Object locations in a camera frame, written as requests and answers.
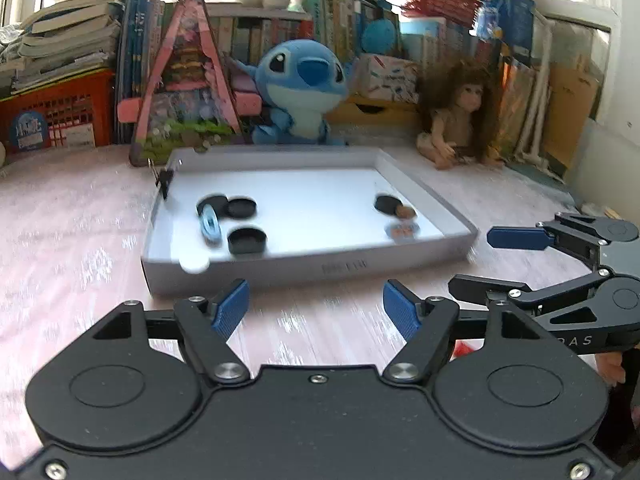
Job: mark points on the small black binder clip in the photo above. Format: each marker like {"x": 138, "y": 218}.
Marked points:
{"x": 165, "y": 180}

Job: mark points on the stack of books and papers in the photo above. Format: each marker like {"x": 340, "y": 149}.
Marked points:
{"x": 65, "y": 35}

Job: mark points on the red plastic clip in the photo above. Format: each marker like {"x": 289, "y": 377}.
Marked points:
{"x": 462, "y": 350}

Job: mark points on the blue alien plush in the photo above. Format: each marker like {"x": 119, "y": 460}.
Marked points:
{"x": 300, "y": 75}

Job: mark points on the wooden box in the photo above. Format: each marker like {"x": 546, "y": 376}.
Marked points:
{"x": 380, "y": 112}

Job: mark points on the black round lid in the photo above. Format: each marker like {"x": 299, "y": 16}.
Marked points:
{"x": 242, "y": 208}
{"x": 246, "y": 241}

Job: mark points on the small round printed badge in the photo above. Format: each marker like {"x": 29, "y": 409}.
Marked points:
{"x": 400, "y": 231}

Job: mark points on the red plastic basket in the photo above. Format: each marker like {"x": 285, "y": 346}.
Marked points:
{"x": 435, "y": 2}
{"x": 75, "y": 105}

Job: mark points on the white printed cardboard box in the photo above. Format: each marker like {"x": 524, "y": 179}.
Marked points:
{"x": 390, "y": 77}

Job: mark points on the small black round cap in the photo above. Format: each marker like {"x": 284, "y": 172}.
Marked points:
{"x": 387, "y": 204}

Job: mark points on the upright blue books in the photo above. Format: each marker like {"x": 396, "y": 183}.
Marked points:
{"x": 140, "y": 60}

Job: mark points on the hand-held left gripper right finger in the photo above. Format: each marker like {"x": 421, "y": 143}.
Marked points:
{"x": 400, "y": 310}

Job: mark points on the white plastic pipe frame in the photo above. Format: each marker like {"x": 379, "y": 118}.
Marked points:
{"x": 537, "y": 100}

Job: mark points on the person's right hand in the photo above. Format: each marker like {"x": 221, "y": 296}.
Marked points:
{"x": 611, "y": 367}

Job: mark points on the pink triangular toy house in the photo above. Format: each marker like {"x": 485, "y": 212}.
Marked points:
{"x": 190, "y": 85}

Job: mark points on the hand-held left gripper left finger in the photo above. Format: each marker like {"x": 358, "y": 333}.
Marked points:
{"x": 232, "y": 307}

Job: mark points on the light blue plastic clip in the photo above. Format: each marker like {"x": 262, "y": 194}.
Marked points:
{"x": 210, "y": 222}

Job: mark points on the upright orange glossy books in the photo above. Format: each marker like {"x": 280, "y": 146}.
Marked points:
{"x": 515, "y": 110}

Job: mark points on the pink snowflake tablecloth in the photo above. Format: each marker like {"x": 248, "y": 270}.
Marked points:
{"x": 75, "y": 235}

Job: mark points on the brown cardboard sheet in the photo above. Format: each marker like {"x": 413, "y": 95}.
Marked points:
{"x": 570, "y": 115}

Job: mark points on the row of colourful books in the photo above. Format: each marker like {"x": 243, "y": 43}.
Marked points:
{"x": 250, "y": 35}

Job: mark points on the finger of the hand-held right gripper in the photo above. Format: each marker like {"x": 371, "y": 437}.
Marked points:
{"x": 515, "y": 237}
{"x": 480, "y": 287}

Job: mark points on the brown haired doll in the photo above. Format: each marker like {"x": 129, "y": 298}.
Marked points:
{"x": 460, "y": 110}

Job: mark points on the white cardboard box tray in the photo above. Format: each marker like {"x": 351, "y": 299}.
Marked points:
{"x": 310, "y": 200}

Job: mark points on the brown walnut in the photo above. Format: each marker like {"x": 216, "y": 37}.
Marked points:
{"x": 407, "y": 212}

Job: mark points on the large black round cap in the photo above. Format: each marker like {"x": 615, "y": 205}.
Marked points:
{"x": 207, "y": 201}

